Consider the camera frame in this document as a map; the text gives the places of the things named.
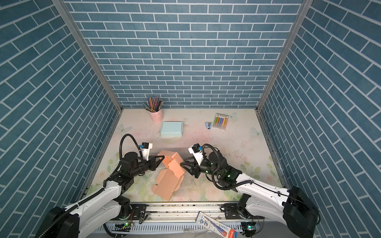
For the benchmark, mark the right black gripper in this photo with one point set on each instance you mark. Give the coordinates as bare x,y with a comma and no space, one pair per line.
195,169

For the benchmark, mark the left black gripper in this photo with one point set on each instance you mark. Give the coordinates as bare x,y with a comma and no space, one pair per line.
153,163

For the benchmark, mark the pink paper box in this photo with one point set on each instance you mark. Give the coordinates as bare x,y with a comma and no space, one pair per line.
169,179

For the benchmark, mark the mint green paper box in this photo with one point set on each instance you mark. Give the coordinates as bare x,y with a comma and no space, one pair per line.
170,129

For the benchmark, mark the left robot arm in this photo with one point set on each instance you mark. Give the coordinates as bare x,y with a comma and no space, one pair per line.
86,215

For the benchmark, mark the white red toothpaste box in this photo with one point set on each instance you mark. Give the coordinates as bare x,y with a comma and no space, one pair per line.
215,226

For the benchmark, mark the pink pencil cup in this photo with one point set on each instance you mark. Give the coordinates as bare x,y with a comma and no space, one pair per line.
157,116

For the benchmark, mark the clear case of markers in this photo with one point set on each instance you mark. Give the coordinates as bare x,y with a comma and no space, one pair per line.
220,121

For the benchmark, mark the bundle of coloured pencils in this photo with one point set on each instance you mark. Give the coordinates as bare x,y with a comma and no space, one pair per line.
153,104

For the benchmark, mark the left green circuit board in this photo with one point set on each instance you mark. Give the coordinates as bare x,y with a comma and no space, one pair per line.
125,227

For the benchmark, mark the green circuit board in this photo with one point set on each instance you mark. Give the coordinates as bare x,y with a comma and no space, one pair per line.
125,227
249,229

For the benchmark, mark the right green circuit board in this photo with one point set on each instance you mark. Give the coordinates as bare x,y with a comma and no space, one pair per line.
249,229

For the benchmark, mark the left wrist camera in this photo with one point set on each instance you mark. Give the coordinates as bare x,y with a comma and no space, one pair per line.
145,150

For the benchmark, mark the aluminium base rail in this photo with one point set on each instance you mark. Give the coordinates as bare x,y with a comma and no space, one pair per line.
172,218

